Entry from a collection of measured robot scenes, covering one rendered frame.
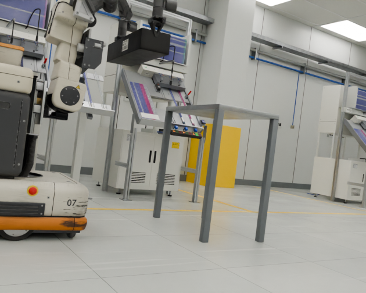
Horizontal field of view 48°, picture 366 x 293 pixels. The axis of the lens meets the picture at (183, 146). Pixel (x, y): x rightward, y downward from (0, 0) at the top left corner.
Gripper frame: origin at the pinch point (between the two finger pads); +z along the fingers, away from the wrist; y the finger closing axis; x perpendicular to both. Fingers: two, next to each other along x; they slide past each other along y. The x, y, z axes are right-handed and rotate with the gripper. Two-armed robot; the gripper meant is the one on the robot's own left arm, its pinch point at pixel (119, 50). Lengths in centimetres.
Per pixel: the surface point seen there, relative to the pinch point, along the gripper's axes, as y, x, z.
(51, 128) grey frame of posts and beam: 70, 26, 56
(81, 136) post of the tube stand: 79, 0, 61
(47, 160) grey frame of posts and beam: 69, 27, 81
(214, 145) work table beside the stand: -63, -40, 55
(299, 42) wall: 303, -432, -141
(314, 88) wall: 307, -485, -65
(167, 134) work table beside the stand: 2, -41, 51
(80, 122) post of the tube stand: 79, 2, 49
